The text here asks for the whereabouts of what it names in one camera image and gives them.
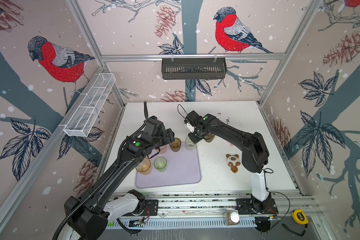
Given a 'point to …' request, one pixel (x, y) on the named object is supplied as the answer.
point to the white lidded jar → (233, 217)
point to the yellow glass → (144, 167)
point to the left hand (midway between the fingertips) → (169, 135)
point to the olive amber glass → (175, 146)
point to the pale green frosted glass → (189, 144)
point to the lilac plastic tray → (183, 167)
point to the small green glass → (160, 163)
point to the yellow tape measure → (299, 217)
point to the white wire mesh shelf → (77, 126)
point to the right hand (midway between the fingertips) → (193, 139)
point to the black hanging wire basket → (194, 68)
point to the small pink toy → (231, 145)
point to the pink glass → (163, 149)
